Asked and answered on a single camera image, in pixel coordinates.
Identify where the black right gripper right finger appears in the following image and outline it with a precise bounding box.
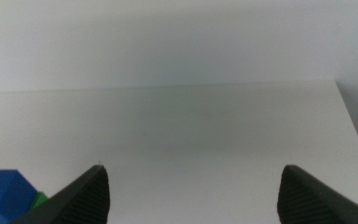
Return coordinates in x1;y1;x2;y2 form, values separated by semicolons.
276;164;358;224

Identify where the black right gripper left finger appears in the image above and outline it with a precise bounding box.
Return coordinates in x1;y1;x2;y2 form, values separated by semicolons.
8;164;111;224

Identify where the green cube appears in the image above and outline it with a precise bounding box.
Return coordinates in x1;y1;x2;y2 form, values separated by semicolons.
29;190;50;212

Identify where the blue cube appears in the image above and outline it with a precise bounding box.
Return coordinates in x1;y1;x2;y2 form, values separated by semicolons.
0;169;39;224

